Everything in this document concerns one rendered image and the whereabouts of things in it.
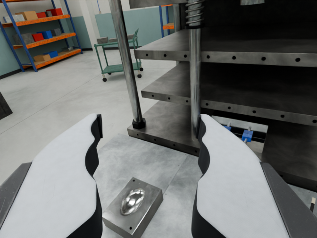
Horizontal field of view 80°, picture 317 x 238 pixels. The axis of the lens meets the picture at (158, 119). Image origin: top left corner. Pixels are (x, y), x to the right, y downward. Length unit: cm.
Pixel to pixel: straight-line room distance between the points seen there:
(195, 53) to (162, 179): 60
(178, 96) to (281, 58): 52
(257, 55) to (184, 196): 66
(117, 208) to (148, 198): 12
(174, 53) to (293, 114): 61
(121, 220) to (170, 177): 31
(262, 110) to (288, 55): 26
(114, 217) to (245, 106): 75
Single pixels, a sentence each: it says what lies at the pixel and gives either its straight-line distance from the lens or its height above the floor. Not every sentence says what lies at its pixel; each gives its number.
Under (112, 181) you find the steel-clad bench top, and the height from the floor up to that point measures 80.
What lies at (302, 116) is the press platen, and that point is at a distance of 101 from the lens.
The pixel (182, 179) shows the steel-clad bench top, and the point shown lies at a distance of 93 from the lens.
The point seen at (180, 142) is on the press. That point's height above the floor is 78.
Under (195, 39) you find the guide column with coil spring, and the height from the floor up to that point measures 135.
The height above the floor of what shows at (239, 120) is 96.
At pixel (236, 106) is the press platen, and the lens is 101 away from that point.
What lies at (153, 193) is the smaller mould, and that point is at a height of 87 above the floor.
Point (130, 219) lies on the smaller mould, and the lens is 77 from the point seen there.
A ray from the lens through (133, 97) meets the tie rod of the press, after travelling 121.
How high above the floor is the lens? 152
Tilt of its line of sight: 32 degrees down
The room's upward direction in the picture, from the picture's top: 8 degrees counter-clockwise
